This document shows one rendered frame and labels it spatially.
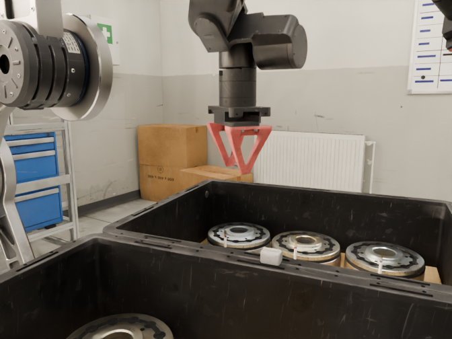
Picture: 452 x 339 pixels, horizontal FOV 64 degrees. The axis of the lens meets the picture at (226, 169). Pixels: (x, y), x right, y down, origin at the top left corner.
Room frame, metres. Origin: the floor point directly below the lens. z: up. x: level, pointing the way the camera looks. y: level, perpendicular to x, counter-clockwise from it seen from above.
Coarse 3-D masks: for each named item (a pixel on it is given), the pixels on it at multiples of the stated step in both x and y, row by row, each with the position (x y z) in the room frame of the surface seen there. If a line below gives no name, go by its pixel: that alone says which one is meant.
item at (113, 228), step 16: (192, 192) 0.58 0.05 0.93; (304, 192) 0.58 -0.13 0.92; (320, 192) 0.57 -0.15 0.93; (336, 192) 0.56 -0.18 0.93; (352, 192) 0.56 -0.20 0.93; (144, 208) 0.48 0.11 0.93; (160, 208) 0.49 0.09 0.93; (448, 208) 0.48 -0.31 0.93; (112, 224) 0.41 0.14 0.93; (128, 224) 0.43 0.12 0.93; (160, 240) 0.36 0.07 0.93; (176, 240) 0.36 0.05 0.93; (240, 256) 0.32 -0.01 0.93; (256, 256) 0.32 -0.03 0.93; (336, 272) 0.29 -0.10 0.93; (352, 272) 0.29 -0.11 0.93; (368, 272) 0.29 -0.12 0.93; (416, 288) 0.27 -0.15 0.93; (432, 288) 0.27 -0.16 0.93; (448, 288) 0.27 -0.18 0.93
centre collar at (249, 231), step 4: (228, 228) 0.57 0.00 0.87; (232, 228) 0.58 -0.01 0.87; (236, 228) 0.58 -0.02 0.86; (240, 228) 0.58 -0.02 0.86; (244, 228) 0.58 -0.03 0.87; (248, 228) 0.57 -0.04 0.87; (224, 232) 0.56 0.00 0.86; (228, 232) 0.55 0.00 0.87; (232, 232) 0.55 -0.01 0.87; (248, 232) 0.55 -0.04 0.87; (252, 232) 0.56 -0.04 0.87; (232, 236) 0.54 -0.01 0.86; (236, 236) 0.54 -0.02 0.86; (240, 236) 0.54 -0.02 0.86; (244, 236) 0.54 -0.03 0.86; (248, 236) 0.55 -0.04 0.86
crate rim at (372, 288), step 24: (96, 240) 0.37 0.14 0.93; (120, 240) 0.36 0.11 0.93; (144, 240) 0.36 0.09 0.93; (24, 264) 0.31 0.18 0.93; (48, 264) 0.32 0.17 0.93; (216, 264) 0.32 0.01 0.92; (240, 264) 0.31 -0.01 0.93; (264, 264) 0.31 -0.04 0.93; (0, 288) 0.27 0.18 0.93; (336, 288) 0.28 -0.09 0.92; (360, 288) 0.27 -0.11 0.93; (384, 288) 0.27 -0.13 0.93; (408, 288) 0.27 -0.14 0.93
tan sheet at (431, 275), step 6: (204, 240) 0.61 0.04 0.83; (270, 246) 0.58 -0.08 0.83; (342, 258) 0.54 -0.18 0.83; (342, 264) 0.51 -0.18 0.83; (426, 270) 0.49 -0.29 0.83; (432, 270) 0.49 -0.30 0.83; (426, 276) 0.48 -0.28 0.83; (432, 276) 0.48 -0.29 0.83; (438, 276) 0.48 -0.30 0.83; (438, 282) 0.46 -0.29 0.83
